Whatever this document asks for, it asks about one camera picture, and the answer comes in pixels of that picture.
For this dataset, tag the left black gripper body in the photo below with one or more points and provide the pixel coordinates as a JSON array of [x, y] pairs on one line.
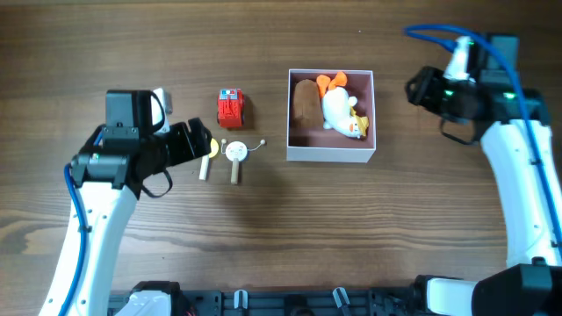
[[174, 147]]

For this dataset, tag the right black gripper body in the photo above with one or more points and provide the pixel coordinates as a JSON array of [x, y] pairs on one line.
[[423, 88]]

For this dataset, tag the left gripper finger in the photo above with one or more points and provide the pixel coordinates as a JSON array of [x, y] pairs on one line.
[[198, 130], [203, 147]]

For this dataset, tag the red toy car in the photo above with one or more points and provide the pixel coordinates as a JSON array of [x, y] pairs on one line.
[[230, 112]]

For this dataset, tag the white duck plush toy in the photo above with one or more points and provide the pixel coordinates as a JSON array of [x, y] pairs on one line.
[[338, 107]]

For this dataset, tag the brown plush toy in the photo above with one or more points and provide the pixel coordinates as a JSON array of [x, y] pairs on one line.
[[306, 105]]

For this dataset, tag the pink box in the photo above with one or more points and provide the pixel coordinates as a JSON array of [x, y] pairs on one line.
[[321, 145]]

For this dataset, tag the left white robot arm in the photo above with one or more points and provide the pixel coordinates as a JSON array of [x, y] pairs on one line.
[[105, 181]]

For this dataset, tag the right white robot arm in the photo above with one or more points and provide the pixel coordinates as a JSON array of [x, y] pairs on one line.
[[517, 143]]

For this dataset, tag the yellow wooden rattle drum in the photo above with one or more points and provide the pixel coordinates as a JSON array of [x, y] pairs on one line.
[[206, 160]]

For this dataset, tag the white wooden rattle drum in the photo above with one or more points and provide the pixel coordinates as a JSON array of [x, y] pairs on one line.
[[237, 152]]

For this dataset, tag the black mounting rail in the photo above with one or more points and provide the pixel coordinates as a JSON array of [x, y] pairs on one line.
[[169, 299]]

